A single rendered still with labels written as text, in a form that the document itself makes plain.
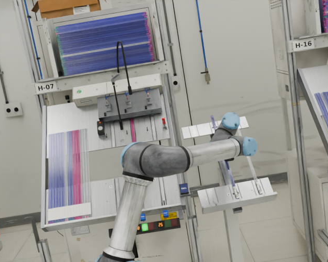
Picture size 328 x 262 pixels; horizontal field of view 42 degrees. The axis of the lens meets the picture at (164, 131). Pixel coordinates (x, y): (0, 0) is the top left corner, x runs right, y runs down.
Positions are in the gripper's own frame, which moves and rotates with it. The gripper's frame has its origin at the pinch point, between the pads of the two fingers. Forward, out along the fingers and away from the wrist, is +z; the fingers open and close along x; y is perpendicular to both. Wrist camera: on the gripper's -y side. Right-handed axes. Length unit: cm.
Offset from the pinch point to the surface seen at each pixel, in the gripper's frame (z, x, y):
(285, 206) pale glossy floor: 155, -70, -7
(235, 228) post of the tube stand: 23.0, -0.5, -34.1
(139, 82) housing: 7, 34, 50
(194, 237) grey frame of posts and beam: 15.1, 21.3, -35.8
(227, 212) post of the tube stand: 17.7, 2.3, -26.3
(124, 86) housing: 7, 42, 50
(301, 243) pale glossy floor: 102, -57, -42
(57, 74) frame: 5, 77, 63
